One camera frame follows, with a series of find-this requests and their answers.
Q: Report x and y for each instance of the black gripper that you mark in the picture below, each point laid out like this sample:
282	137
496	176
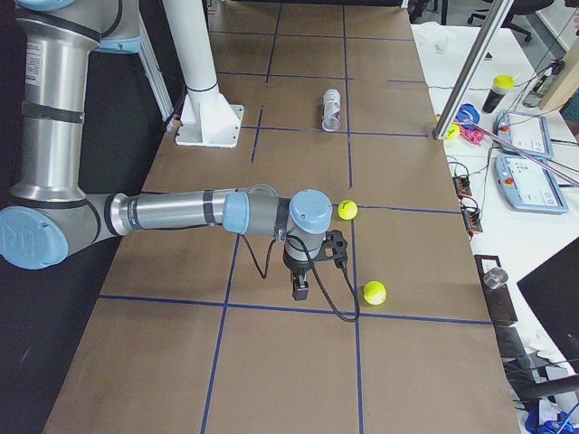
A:
296	267

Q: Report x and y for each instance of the clear tennis ball can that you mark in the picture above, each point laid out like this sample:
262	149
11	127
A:
331	110

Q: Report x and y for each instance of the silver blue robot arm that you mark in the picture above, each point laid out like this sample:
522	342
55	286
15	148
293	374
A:
50	217

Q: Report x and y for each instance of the spare tennis ball on desk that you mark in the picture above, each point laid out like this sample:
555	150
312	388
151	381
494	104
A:
453	132

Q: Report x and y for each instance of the small metal cup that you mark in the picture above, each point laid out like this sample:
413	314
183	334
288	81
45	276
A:
495	278

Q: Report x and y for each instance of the lower teach pendant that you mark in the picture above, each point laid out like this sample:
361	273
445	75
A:
527	186

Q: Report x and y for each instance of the teach pendant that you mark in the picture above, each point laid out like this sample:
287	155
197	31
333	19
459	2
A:
527	186
525	131

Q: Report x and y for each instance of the black monitor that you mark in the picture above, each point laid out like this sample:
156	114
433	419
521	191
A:
551	291

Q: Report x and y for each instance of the long grabber stick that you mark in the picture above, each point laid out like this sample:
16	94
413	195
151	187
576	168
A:
525	154

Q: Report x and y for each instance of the upper teach pendant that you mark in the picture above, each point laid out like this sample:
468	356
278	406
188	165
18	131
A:
525	131

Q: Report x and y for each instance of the dark bottle yellow lid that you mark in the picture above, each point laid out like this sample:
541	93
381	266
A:
502	84

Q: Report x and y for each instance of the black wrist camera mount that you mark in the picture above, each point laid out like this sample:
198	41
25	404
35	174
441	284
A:
334	247

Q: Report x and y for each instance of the white camera post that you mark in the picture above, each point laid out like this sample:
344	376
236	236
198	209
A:
207	119

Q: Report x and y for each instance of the aluminium frame post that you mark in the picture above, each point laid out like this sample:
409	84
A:
496	16

